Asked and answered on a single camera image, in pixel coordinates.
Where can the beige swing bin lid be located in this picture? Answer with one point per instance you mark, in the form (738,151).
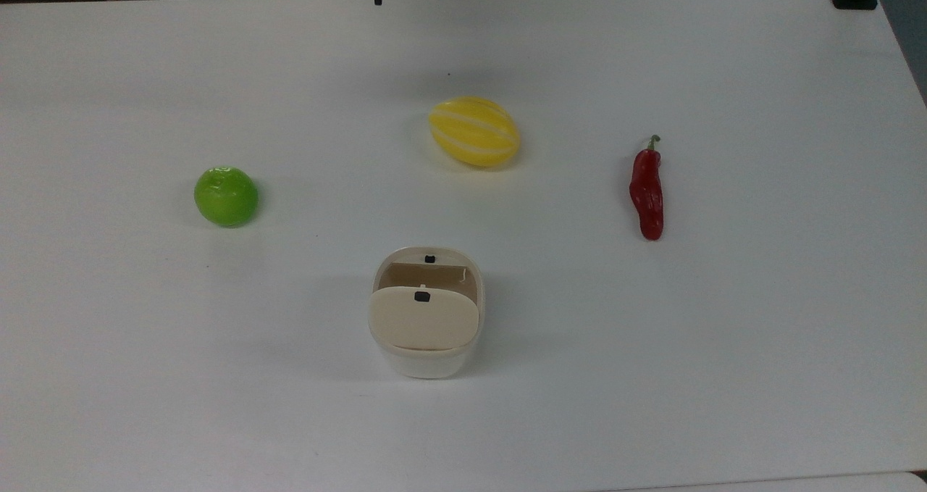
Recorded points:
(424,322)

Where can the green toy apple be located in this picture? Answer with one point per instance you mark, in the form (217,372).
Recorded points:
(226,196)

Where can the red toy chili pepper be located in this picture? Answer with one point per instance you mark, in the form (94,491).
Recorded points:
(647,191)

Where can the yellow striped toy melon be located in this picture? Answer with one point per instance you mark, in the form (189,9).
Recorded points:
(474,132)

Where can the cream desktop garbage bin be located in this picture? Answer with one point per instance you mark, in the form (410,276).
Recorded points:
(427,361)

